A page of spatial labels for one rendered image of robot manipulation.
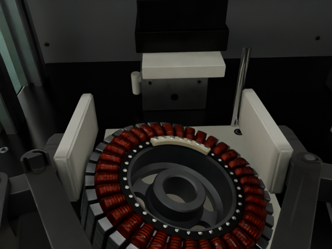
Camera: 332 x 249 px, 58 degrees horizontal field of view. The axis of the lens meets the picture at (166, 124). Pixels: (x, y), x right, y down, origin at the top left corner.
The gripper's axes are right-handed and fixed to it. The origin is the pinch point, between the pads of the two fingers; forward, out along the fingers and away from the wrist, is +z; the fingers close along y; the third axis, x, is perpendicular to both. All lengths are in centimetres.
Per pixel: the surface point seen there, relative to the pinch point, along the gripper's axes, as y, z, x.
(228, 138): 6.2, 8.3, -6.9
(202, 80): 4.3, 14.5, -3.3
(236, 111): 7.2, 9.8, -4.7
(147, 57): -1.3, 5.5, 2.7
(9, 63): -25.2, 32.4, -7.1
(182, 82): 2.1, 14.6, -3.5
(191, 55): 2.0, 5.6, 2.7
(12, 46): -18.4, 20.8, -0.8
